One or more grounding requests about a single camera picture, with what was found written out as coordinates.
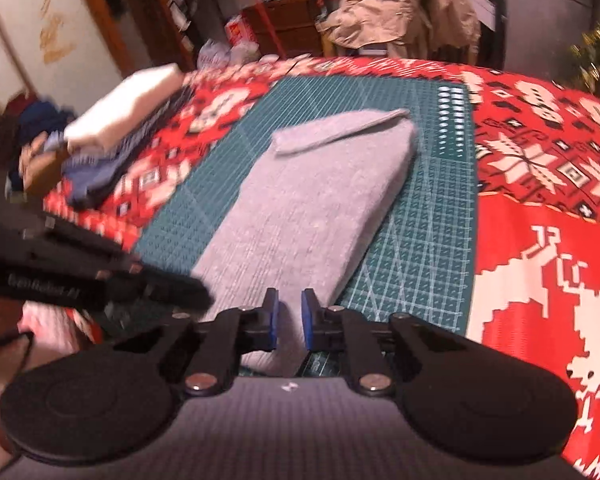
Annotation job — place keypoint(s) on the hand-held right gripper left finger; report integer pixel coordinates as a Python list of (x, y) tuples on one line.
[(272, 320)]

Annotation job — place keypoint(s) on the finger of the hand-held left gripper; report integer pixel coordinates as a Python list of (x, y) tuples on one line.
[(170, 292), (80, 245)]

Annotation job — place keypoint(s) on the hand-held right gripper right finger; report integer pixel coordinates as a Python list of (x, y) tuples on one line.
[(307, 320)]

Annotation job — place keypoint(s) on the grey shirt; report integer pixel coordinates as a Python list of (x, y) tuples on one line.
[(310, 220)]

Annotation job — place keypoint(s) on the stack of folded dark clothes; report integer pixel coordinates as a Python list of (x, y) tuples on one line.
[(130, 150)]

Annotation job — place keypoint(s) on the pile of dark clothes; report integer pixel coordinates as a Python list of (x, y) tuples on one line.
[(40, 120)]

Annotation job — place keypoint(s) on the green cutting mat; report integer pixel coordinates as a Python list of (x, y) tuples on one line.
[(430, 260)]

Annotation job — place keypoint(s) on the white folded garment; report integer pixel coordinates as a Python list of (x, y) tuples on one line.
[(125, 105)]

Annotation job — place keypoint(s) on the red patterned blanket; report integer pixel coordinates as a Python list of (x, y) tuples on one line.
[(500, 215)]

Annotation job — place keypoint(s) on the pale door panel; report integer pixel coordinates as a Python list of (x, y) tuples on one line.
[(40, 20)]

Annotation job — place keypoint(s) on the white printed plastic bag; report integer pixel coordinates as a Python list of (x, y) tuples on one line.
[(214, 55)]

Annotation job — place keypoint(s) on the grey white bag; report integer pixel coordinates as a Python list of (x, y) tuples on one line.
[(245, 52)]

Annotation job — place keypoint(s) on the red white carton box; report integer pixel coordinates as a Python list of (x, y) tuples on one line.
[(239, 30)]

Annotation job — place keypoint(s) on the wooden drawer cabinet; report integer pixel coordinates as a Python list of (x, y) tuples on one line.
[(295, 25)]

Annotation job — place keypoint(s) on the beige jacket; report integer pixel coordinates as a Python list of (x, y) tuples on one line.
[(395, 5)]

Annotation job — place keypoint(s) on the white paper sheet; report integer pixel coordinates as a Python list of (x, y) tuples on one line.
[(479, 7)]

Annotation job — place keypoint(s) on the grey refrigerator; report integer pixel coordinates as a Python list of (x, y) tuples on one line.
[(545, 25)]

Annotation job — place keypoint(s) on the wooden door frame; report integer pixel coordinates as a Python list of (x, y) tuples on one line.
[(100, 15)]

